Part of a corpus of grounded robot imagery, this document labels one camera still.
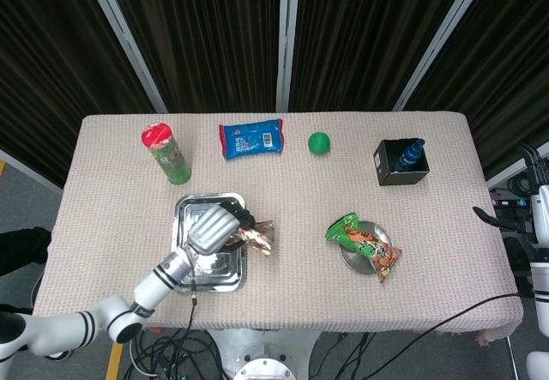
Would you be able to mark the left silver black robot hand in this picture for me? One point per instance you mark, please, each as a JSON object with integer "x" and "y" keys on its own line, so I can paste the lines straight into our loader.
{"x": 210, "y": 230}

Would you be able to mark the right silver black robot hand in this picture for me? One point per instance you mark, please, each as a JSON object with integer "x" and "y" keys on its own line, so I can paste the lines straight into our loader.
{"x": 541, "y": 212}

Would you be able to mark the gold foil snack wrapper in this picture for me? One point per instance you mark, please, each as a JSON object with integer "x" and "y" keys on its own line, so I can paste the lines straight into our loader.
{"x": 259, "y": 238}

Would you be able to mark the green orange snack bag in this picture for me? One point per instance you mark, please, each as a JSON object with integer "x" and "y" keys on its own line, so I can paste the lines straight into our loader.
{"x": 364, "y": 243}

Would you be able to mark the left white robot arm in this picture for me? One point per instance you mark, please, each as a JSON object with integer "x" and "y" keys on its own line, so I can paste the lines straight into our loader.
{"x": 150, "y": 287}

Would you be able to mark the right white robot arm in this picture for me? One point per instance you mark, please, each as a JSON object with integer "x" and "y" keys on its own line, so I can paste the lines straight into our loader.
{"x": 540, "y": 281}

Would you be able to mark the rectangular steel tray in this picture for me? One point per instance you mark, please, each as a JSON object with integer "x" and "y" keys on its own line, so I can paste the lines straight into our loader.
{"x": 188, "y": 208}

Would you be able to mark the black power strip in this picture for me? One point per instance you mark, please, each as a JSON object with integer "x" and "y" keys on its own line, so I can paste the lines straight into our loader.
{"x": 512, "y": 203}

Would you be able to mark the green chips can red lid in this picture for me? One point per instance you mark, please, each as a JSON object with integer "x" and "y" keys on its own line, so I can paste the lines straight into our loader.
{"x": 171, "y": 157}

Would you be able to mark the blue cookie package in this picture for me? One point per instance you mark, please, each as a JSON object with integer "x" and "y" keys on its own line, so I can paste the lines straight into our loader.
{"x": 251, "y": 140}

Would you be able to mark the beige waffle tablecloth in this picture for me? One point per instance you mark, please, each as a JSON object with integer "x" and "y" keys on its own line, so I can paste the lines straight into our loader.
{"x": 300, "y": 303}

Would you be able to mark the green ball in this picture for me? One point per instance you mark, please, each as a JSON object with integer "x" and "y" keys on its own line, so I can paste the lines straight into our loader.
{"x": 319, "y": 143}

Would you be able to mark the blue bottle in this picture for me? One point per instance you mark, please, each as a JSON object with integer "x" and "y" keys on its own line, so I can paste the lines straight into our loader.
{"x": 407, "y": 157}

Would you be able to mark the dark pleated curtain panel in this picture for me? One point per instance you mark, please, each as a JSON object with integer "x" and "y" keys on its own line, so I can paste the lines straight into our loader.
{"x": 502, "y": 67}
{"x": 369, "y": 37}
{"x": 47, "y": 62}
{"x": 201, "y": 37}

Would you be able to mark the round steel plate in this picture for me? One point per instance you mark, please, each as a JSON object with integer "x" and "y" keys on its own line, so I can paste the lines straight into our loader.
{"x": 358, "y": 264}

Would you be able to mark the black open box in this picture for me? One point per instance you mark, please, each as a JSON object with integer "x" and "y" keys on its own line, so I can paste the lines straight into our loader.
{"x": 392, "y": 170}

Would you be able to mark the black clothed person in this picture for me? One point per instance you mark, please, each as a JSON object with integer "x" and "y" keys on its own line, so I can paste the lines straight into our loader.
{"x": 19, "y": 249}

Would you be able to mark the white partition base rail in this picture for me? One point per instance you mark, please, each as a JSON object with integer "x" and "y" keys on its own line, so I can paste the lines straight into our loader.
{"x": 506, "y": 172}
{"x": 30, "y": 170}

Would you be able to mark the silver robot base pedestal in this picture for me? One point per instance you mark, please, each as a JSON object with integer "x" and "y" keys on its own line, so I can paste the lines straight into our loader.
{"x": 261, "y": 354}

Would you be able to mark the white partition frame post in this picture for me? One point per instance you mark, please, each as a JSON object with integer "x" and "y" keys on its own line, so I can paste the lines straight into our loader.
{"x": 287, "y": 37}
{"x": 442, "y": 37}
{"x": 124, "y": 37}

